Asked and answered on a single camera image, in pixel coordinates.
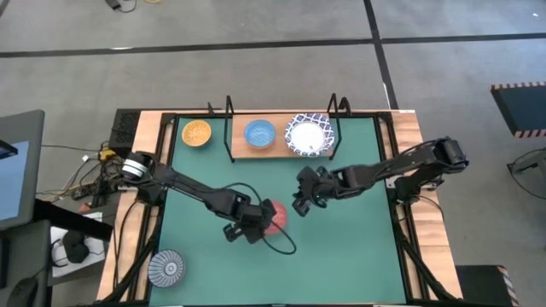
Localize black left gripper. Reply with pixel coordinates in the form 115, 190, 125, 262
223, 194, 278, 245

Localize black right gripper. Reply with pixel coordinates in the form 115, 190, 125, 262
292, 166, 345, 217

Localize red patterned bowl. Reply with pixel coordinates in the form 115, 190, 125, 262
263, 200, 289, 236

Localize blue white paper bowl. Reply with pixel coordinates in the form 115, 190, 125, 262
284, 112, 336, 159

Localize blue and white patterned bowl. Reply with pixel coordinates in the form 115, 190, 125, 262
147, 249, 187, 288

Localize green table mat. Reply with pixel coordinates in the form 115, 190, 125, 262
148, 117, 407, 306

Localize black perforated box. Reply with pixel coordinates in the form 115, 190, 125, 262
108, 108, 142, 148

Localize white paper sheet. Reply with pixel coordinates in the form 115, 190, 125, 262
49, 211, 107, 278

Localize black stand bar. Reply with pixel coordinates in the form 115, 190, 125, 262
32, 199, 114, 240

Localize black platform hazard stripes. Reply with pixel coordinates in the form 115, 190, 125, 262
455, 264, 520, 307

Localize blue platform hazard stripes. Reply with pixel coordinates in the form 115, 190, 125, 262
490, 81, 546, 139

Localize dark grey desk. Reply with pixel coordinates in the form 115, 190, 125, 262
0, 219, 53, 307

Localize grey monitor blue screen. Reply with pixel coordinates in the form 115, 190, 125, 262
0, 109, 46, 231

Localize black computer mouse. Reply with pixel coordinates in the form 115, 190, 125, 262
6, 276, 40, 307

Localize black power adapter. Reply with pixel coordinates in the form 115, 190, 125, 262
104, 0, 137, 13

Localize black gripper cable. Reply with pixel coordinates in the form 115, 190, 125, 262
224, 182, 298, 256

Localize wooden shelf black metal frame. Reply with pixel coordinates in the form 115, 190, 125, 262
222, 93, 345, 164

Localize black metal table frame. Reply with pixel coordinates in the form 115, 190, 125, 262
97, 108, 466, 307

